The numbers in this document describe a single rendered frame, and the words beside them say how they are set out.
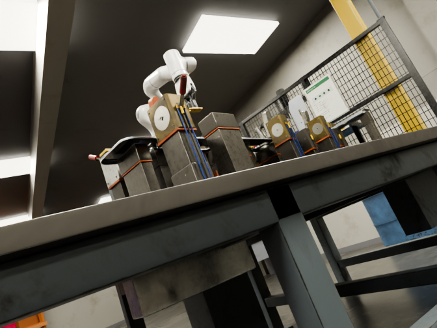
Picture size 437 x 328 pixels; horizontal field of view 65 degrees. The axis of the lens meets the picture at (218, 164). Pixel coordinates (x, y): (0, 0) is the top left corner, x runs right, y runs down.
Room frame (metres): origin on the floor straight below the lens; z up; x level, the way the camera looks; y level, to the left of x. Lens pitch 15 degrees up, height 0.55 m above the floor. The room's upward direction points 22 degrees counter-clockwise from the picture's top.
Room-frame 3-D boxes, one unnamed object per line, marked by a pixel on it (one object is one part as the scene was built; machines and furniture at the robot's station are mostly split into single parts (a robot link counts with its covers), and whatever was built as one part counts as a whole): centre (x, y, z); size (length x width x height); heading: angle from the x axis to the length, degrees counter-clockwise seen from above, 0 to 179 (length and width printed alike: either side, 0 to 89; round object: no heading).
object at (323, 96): (2.28, -0.86, 1.30); 0.23 x 0.02 x 0.31; 51
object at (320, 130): (1.74, -0.57, 0.87); 0.12 x 0.07 x 0.35; 51
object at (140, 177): (1.07, 0.26, 0.84); 0.12 x 0.05 x 0.29; 51
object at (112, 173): (1.21, 0.37, 0.88); 0.12 x 0.07 x 0.36; 51
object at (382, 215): (3.78, -1.59, 0.46); 0.61 x 0.61 x 0.91
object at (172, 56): (1.55, 0.01, 1.54); 0.09 x 0.08 x 0.13; 122
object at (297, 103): (2.11, -0.61, 1.17); 0.12 x 0.01 x 0.34; 51
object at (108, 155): (1.54, -0.14, 1.00); 1.38 x 0.22 x 0.02; 141
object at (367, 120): (1.80, -0.83, 0.84); 0.05 x 0.05 x 0.29; 51
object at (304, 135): (1.65, -0.46, 0.84); 0.10 x 0.05 x 0.29; 51
